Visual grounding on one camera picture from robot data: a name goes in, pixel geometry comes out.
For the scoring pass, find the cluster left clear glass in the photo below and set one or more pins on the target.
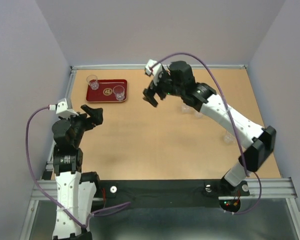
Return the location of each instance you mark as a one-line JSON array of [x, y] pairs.
[[186, 109]]

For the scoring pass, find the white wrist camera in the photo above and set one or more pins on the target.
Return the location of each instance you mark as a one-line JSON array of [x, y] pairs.
[[63, 108], [153, 69]]

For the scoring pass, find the red lacquer tray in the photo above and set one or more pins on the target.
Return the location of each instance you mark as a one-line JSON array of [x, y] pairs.
[[105, 94]]

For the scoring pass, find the aluminium frame rail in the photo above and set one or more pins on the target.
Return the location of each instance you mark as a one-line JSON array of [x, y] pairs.
[[142, 66]]

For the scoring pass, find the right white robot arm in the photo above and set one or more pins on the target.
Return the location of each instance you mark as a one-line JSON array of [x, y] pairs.
[[178, 80]]

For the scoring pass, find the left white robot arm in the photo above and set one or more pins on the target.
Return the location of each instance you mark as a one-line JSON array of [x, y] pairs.
[[75, 189]]

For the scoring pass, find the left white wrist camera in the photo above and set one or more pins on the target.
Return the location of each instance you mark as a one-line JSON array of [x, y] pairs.
[[63, 108]]

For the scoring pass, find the cluster front clear glass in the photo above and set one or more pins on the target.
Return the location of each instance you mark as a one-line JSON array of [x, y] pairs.
[[198, 114]]

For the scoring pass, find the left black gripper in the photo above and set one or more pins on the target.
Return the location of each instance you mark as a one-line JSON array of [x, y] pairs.
[[96, 115]]

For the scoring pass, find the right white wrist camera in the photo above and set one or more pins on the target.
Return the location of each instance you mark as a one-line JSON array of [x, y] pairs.
[[153, 69]]

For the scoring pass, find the cluster clear glass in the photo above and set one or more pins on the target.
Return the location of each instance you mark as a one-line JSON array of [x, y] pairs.
[[186, 109], [198, 114]]

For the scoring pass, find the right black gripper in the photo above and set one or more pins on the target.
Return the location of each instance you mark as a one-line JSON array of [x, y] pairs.
[[151, 91]]

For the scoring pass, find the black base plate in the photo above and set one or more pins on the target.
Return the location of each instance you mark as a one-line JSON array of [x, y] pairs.
[[178, 193]]

